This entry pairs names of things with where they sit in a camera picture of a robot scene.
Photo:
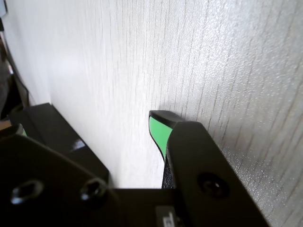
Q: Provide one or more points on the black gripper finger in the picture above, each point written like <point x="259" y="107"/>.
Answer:
<point x="208" y="179"/>
<point x="47" y="179"/>

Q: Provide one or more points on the black open box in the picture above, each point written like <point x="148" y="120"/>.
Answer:
<point x="64" y="134"/>

